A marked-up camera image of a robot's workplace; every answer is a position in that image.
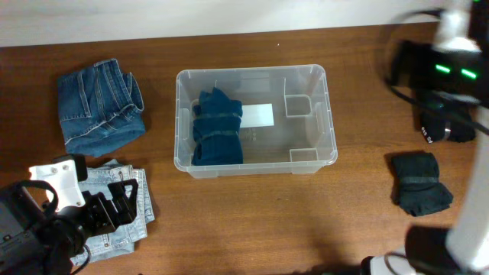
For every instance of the dark green folded garment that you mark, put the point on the dark green folded garment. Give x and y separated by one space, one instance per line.
419 191

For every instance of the dark blue jeans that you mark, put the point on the dark blue jeans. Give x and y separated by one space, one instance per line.
100 109

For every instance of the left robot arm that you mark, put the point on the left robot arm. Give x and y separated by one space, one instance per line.
38 239

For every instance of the teal shirt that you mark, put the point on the teal shirt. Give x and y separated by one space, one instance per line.
216 127

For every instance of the light blue folded jeans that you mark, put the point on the light blue folded jeans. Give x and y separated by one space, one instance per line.
121 241

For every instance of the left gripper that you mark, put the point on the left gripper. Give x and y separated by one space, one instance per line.
126 205

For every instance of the black garment with print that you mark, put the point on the black garment with print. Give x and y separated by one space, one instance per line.
436 128

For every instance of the white label in bin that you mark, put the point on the white label in bin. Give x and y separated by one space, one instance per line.
256 116

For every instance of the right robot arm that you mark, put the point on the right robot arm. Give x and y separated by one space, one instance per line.
454 67

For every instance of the clear plastic storage bin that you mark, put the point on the clear plastic storage bin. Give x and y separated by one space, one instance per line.
302 139

